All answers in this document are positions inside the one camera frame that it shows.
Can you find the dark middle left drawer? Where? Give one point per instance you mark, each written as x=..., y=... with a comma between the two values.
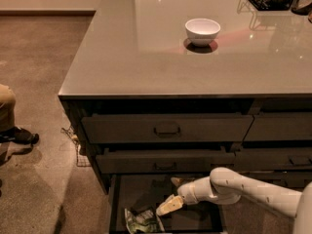
x=162, y=161

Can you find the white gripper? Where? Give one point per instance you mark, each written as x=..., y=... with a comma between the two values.
x=187, y=191

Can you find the dark middle right drawer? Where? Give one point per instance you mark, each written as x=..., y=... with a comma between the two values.
x=273, y=159

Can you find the dark kettle at corner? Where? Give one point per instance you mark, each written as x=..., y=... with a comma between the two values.
x=301, y=7

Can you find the wire rack on floor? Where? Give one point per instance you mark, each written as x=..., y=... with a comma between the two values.
x=81, y=158

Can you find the dark bottom right drawer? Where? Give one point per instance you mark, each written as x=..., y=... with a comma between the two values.
x=292, y=179

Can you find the white ceramic bowl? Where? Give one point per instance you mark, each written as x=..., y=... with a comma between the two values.
x=202, y=32

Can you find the green jalapeno chip bag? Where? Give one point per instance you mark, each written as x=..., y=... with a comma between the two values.
x=144, y=222

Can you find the dark top right drawer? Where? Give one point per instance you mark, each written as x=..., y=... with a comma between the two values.
x=281, y=127

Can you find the open dark bottom drawer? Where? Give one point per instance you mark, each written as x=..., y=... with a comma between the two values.
x=138, y=193

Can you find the dark top left drawer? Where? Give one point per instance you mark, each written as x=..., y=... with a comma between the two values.
x=156, y=128

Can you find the black shoe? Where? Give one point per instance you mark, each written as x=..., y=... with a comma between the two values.
x=19, y=136

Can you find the tan trouser leg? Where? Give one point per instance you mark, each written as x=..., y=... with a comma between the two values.
x=7, y=108

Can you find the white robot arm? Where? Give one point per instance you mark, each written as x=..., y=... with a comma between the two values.
x=224, y=186

